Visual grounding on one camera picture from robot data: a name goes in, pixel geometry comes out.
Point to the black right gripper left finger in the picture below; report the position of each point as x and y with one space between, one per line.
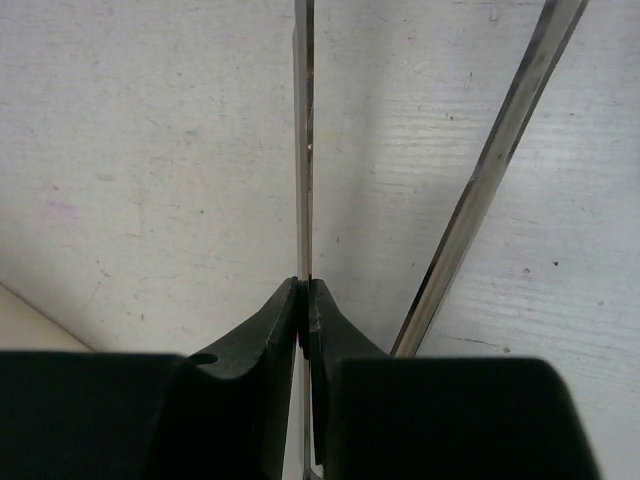
221 413

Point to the beige paper bag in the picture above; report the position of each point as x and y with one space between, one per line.
24 328

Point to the metal bread tongs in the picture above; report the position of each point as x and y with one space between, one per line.
554 28

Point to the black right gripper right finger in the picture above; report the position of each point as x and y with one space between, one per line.
380 417

